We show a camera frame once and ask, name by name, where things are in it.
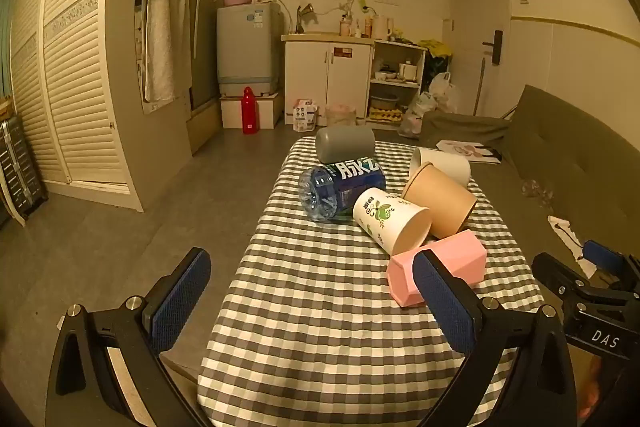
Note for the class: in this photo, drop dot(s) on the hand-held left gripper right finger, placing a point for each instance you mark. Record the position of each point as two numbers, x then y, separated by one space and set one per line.
445 302

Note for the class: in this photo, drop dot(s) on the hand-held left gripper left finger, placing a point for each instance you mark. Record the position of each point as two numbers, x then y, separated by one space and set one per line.
182 302

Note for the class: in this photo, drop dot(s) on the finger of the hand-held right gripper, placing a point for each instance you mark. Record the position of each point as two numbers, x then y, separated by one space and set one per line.
557 274
607 257

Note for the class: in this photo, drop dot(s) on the pink hexagonal cup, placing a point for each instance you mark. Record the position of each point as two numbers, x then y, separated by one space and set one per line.
460 259

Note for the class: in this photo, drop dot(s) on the brown paper cup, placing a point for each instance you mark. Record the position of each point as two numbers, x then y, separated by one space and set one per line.
442 202

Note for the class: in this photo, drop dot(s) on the white cup with green print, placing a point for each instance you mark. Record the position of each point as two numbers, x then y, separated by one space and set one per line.
385 217

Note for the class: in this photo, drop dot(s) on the plain white cup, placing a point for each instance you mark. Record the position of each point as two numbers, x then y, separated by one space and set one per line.
447 163

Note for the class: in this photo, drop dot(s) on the grey cup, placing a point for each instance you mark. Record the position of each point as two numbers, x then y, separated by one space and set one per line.
345 144

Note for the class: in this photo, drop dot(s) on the clear plastic wrapper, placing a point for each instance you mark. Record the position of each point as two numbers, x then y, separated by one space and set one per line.
537 192

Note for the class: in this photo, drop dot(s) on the grey green sofa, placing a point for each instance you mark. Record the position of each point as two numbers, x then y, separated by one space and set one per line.
575 157

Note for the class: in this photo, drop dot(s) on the grey white checked tablecloth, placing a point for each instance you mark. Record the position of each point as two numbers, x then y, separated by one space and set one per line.
310 307

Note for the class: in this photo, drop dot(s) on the magazine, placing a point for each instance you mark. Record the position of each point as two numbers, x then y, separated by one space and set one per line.
470 150

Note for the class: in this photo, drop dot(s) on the blue plastic water bottle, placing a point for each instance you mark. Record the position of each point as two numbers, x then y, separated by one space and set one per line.
335 189

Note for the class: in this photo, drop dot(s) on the white plastic bag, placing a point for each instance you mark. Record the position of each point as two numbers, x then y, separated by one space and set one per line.
415 117
442 92

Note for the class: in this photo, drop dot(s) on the white box stand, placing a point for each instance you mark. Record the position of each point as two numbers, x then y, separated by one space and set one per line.
235 112

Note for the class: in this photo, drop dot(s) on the red bottle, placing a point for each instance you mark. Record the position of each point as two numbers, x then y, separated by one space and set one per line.
249 112

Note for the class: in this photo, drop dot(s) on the mop stick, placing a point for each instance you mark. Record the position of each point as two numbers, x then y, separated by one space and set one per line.
479 87

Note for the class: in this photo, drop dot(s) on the dark bowl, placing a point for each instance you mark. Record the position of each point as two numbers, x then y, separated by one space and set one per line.
384 101

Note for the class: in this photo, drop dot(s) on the dark ribbed suitcase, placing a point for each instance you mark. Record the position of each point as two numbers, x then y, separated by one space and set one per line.
17 167

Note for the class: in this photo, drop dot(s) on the pink trash bin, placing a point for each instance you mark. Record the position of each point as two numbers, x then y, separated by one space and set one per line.
340 116

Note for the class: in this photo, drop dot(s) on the white printed package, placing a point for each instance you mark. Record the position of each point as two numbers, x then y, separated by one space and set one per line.
305 114

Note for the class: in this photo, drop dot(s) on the white pot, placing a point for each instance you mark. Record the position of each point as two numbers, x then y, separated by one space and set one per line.
407 71

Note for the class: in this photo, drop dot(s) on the open white shelf unit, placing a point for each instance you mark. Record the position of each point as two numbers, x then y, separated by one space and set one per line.
422 67

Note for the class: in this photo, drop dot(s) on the white louvred wardrobe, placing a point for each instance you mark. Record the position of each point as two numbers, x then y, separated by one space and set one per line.
75 82

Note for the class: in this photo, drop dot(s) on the yellow bag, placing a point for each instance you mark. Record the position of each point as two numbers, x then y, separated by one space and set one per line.
435 48

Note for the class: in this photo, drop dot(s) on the white sink cabinet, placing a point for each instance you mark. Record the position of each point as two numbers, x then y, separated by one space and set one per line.
325 77

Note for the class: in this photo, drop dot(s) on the grey washing machine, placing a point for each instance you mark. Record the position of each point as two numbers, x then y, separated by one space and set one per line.
247 47

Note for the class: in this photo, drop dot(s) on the white door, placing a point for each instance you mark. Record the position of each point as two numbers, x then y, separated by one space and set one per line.
475 7

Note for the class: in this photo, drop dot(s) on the white electric kettle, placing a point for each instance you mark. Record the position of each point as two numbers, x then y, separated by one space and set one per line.
382 27

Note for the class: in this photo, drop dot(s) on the white hanging towel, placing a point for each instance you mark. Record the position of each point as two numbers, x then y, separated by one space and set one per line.
162 17

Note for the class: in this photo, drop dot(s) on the pink bottle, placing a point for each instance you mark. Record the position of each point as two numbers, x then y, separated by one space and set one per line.
345 26

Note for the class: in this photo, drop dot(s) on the metal faucet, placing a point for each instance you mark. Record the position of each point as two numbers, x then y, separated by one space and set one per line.
301 14

